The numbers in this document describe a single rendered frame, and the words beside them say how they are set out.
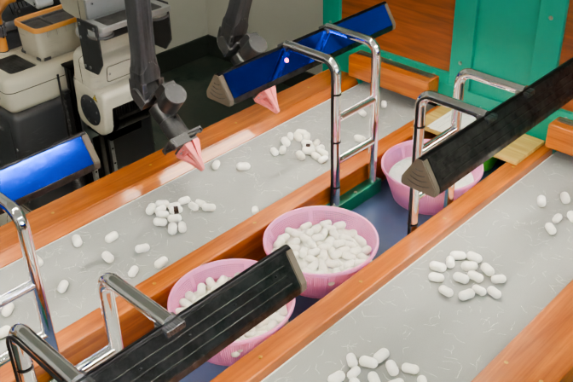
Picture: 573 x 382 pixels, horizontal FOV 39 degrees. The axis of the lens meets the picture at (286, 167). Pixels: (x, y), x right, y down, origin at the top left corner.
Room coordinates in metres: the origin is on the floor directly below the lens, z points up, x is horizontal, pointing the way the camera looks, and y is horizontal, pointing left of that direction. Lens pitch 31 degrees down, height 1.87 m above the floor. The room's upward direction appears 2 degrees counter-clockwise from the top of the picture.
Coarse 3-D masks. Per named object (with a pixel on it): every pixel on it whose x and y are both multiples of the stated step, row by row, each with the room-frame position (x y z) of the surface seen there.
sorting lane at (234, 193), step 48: (384, 96) 2.26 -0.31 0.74; (192, 192) 1.74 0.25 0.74; (240, 192) 1.74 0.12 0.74; (288, 192) 1.73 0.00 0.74; (96, 240) 1.54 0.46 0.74; (144, 240) 1.54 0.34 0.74; (192, 240) 1.53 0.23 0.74; (0, 288) 1.38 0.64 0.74; (48, 288) 1.37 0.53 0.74; (96, 288) 1.37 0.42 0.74
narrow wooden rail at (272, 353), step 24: (504, 168) 1.78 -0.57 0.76; (528, 168) 1.79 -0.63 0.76; (480, 192) 1.67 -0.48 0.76; (456, 216) 1.57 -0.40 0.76; (408, 240) 1.48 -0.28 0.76; (432, 240) 1.48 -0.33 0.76; (384, 264) 1.39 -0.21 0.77; (408, 264) 1.41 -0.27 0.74; (336, 288) 1.32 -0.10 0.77; (360, 288) 1.31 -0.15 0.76; (312, 312) 1.24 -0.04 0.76; (336, 312) 1.24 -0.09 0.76; (288, 336) 1.18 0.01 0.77; (312, 336) 1.19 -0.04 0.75; (240, 360) 1.11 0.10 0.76; (264, 360) 1.11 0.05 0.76
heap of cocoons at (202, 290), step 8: (208, 280) 1.38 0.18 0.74; (224, 280) 1.38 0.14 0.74; (200, 288) 1.35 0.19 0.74; (208, 288) 1.37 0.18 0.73; (192, 296) 1.33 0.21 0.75; (200, 296) 1.33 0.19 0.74; (184, 304) 1.30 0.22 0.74; (176, 312) 1.28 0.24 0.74; (280, 312) 1.27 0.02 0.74; (264, 320) 1.25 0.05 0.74; (272, 320) 1.25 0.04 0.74; (280, 320) 1.25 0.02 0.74; (256, 328) 1.24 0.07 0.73; (264, 328) 1.24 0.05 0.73; (272, 328) 1.23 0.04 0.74; (248, 336) 1.22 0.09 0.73; (256, 336) 1.20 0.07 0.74
